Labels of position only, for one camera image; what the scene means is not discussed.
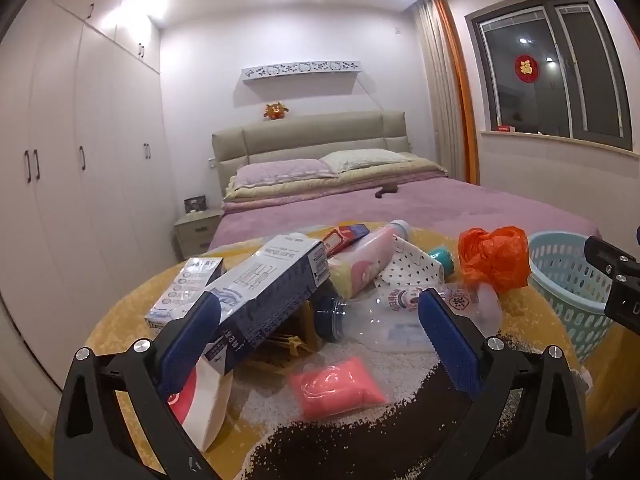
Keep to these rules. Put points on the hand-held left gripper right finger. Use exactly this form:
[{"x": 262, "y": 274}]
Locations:
[{"x": 447, "y": 342}]

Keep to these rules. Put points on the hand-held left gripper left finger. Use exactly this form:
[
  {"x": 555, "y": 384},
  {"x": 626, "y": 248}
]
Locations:
[{"x": 194, "y": 342}]

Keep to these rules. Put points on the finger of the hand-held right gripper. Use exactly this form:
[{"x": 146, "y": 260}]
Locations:
[{"x": 617, "y": 280}]

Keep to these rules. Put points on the light blue plastic basket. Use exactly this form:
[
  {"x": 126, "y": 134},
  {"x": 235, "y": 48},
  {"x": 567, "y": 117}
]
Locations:
[{"x": 570, "y": 305}]

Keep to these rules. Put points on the dark blue milk carton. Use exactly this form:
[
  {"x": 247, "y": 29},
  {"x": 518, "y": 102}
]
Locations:
[{"x": 270, "y": 290}]

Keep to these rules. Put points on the brown paper bag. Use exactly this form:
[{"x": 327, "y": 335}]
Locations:
[{"x": 300, "y": 332}]

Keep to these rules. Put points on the small white blue carton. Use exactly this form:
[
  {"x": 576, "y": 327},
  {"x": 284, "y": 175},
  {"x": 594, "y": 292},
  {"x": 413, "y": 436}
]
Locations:
[{"x": 180, "y": 285}]

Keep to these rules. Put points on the clear plastic bottle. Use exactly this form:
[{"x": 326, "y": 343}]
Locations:
[{"x": 390, "y": 322}]

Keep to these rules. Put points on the yellow printed blanket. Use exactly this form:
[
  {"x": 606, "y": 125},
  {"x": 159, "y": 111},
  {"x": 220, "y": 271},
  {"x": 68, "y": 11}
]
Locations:
[{"x": 135, "y": 320}]

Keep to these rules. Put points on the red white paper bag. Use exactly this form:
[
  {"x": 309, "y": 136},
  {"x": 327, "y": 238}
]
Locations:
[{"x": 205, "y": 410}]

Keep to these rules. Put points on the small teal cup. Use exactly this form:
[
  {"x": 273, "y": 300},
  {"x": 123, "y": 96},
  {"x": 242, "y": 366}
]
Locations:
[{"x": 442, "y": 260}]

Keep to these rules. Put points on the white dotted paper bag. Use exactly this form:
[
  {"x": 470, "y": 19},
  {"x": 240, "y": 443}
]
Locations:
[{"x": 415, "y": 265}]

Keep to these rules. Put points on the orange plastic bag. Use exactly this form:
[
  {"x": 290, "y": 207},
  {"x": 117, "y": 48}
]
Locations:
[{"x": 492, "y": 257}]

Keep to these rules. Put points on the beige nightstand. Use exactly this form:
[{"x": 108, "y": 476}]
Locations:
[{"x": 195, "y": 235}]

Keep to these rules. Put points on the pink white bottle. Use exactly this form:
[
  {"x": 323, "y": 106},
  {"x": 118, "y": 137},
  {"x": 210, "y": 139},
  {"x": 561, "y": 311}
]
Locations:
[{"x": 365, "y": 260}]

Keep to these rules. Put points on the pink plastic packet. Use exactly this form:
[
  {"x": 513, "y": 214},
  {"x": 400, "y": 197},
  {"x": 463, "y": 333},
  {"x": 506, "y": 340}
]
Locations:
[{"x": 337, "y": 387}]

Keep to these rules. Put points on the bed with purple sheet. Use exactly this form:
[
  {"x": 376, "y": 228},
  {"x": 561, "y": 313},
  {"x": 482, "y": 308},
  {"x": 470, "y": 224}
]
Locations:
[{"x": 450, "y": 210}]

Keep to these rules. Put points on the red cardboard box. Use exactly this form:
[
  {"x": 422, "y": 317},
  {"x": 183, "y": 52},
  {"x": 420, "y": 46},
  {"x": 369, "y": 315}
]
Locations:
[{"x": 345, "y": 237}]

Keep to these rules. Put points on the small brown object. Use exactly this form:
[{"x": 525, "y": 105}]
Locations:
[{"x": 387, "y": 191}]

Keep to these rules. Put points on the small red box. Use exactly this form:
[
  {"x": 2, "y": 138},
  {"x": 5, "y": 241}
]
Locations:
[{"x": 503, "y": 128}]

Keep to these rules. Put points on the purple pillow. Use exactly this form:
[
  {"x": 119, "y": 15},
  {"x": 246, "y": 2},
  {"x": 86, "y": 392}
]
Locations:
[{"x": 282, "y": 172}]

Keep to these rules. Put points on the white floral pillow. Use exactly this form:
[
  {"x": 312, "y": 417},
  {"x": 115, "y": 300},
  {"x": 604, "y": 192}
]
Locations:
[{"x": 370, "y": 159}]

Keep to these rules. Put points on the white wardrobe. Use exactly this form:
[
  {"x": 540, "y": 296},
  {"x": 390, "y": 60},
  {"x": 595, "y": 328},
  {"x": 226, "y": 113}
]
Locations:
[{"x": 75, "y": 160}]

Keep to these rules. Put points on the grey framed window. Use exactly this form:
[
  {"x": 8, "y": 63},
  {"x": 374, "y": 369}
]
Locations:
[{"x": 550, "y": 70}]

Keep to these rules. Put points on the round red window decoration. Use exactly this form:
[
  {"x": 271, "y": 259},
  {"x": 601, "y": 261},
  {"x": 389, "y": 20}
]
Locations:
[{"x": 527, "y": 68}]

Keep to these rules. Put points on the orange plush toy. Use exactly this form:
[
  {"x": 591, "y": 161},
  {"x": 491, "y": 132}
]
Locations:
[{"x": 275, "y": 111}]

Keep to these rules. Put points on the beige orange curtain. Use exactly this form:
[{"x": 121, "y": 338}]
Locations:
[{"x": 445, "y": 95}]

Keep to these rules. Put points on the dark photo frame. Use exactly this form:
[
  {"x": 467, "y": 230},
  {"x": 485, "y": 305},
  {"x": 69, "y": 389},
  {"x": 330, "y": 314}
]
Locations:
[{"x": 195, "y": 204}]

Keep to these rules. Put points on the white wall shelf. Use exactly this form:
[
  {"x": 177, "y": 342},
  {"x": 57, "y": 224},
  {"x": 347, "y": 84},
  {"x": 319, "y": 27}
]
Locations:
[{"x": 300, "y": 70}]

